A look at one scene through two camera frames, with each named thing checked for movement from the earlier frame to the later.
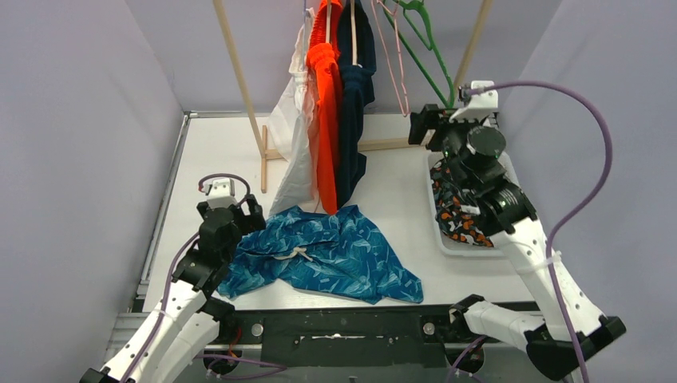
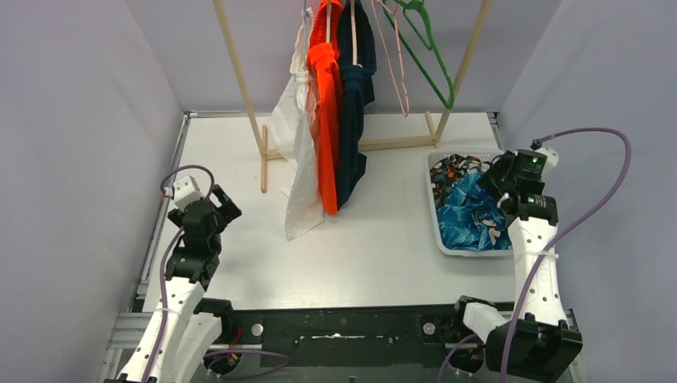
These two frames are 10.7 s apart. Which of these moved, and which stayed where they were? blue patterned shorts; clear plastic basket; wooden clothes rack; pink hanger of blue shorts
Moved: blue patterned shorts
Stayed: pink hanger of blue shorts; clear plastic basket; wooden clothes rack
